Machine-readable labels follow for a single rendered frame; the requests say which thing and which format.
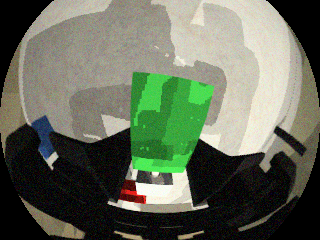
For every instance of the blue tray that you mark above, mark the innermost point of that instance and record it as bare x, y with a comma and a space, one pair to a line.
43, 129

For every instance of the red tray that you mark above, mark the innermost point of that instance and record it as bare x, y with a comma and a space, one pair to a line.
129, 193

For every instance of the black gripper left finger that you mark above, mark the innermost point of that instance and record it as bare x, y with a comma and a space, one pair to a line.
108, 159

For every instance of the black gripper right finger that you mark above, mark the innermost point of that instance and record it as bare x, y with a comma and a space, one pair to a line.
209, 170

